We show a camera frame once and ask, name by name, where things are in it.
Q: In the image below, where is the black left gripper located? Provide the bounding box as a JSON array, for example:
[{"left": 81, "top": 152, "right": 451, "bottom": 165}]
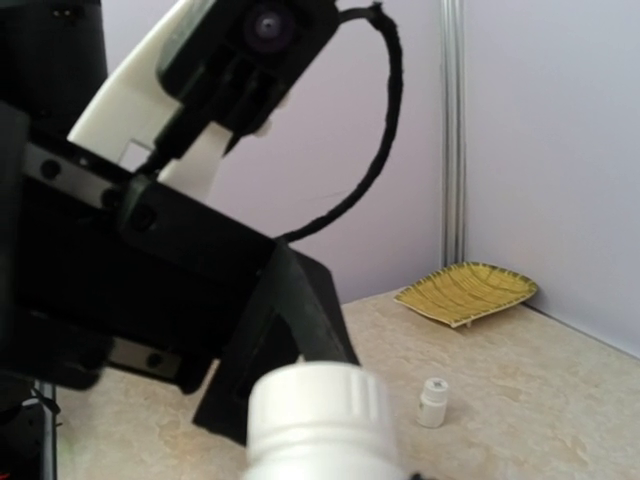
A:
[{"left": 1, "top": 104, "right": 276, "bottom": 393}]

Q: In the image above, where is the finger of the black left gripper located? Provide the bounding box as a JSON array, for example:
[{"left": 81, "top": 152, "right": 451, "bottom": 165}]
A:
[{"left": 192, "top": 240, "right": 360, "bottom": 446}]

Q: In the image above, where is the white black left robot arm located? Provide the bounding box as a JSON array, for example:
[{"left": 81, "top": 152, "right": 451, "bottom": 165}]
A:
[{"left": 1, "top": 1, "right": 357, "bottom": 444}]

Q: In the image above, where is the woven bamboo tray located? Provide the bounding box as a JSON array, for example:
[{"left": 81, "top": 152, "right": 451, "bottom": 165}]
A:
[{"left": 394, "top": 262, "right": 538, "bottom": 329}]

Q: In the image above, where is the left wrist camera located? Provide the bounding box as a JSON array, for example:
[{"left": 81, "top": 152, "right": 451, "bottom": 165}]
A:
[{"left": 68, "top": 1, "right": 339, "bottom": 201}]

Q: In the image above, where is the aluminium left corner post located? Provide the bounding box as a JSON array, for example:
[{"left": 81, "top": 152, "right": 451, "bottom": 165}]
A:
[{"left": 440, "top": 0, "right": 467, "bottom": 266}]

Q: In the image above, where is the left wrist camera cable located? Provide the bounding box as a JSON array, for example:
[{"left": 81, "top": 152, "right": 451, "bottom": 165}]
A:
[{"left": 282, "top": 2, "right": 405, "bottom": 244}]

